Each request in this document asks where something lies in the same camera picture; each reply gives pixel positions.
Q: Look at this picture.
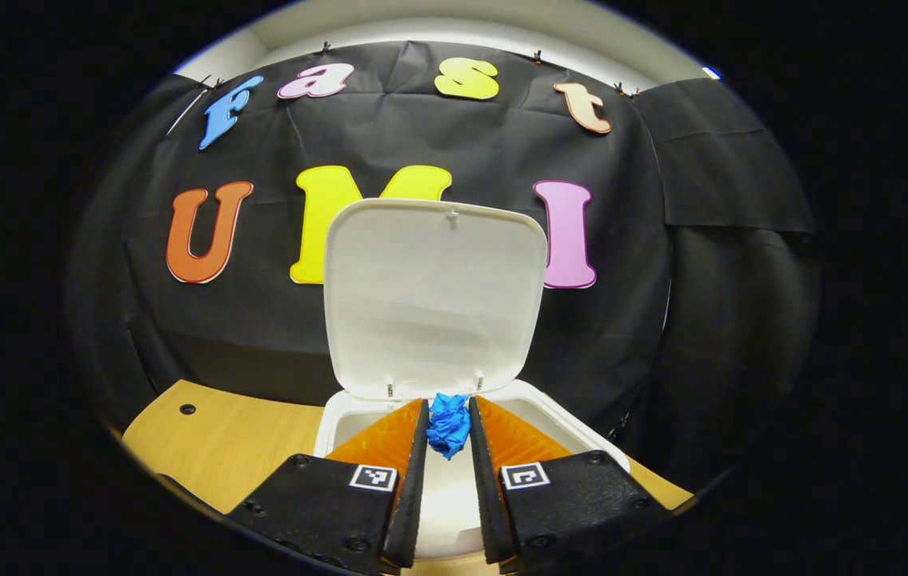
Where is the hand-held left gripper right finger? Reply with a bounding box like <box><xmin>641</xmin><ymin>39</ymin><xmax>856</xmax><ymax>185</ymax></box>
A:
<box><xmin>467</xmin><ymin>394</ymin><xmax>674</xmax><ymax>574</ymax></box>

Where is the white desktop garbage bin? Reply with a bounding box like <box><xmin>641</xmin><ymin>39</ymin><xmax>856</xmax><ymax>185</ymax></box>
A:
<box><xmin>312</xmin><ymin>198</ymin><xmax>632</xmax><ymax>561</ymax></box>

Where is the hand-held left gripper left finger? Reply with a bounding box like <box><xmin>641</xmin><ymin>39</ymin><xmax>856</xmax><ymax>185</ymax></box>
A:
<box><xmin>226</xmin><ymin>398</ymin><xmax>430</xmax><ymax>575</ymax></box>

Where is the black backdrop cloth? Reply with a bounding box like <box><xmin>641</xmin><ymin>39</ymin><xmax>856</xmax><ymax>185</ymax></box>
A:
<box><xmin>66</xmin><ymin>40</ymin><xmax>822</xmax><ymax>497</ymax></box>

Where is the wooden desktop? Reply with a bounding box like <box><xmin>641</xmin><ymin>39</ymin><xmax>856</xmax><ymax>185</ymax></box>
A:
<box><xmin>122</xmin><ymin>379</ymin><xmax>696</xmax><ymax>576</ymax></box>

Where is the blue paper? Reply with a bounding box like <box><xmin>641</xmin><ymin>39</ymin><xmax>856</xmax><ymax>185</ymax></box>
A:
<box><xmin>426</xmin><ymin>392</ymin><xmax>472</xmax><ymax>462</ymax></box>

